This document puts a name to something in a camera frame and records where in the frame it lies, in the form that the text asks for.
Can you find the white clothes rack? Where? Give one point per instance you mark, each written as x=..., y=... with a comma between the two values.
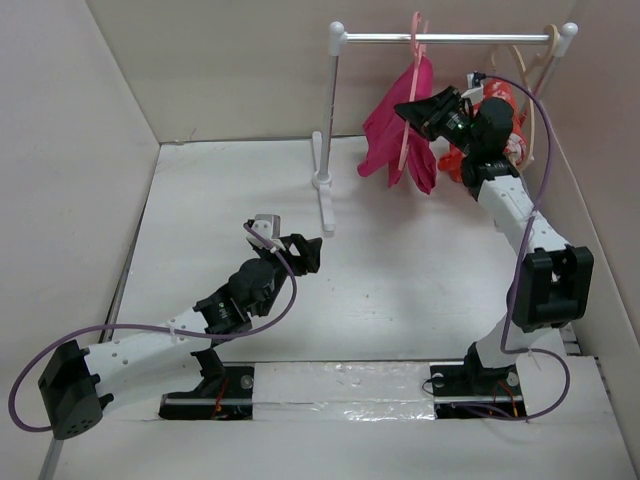
x=339, y=37

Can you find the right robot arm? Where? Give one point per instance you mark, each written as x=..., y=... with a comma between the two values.
x=552, y=278

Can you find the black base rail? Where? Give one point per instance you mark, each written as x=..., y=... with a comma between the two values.
x=346, y=391

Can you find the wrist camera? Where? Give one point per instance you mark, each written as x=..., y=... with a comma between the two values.
x=263, y=231
x=475, y=87

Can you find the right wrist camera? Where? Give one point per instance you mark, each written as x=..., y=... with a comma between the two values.
x=475, y=87

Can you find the beige wooden hanger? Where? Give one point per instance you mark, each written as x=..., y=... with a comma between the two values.
x=530, y=100

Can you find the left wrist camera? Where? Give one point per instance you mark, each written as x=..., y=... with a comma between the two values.
x=263, y=231

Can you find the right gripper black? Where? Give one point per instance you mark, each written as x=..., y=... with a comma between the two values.
x=428, y=114

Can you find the orange white patterned garment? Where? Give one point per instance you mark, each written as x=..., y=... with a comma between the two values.
x=494, y=120

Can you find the pink plastic hanger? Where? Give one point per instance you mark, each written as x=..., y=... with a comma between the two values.
x=408, y=151

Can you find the pink trousers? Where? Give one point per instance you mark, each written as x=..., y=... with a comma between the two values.
x=384, y=129

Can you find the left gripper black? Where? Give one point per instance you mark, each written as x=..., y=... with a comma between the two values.
x=306, y=260

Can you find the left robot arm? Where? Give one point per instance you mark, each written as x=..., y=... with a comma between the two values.
x=81, y=384

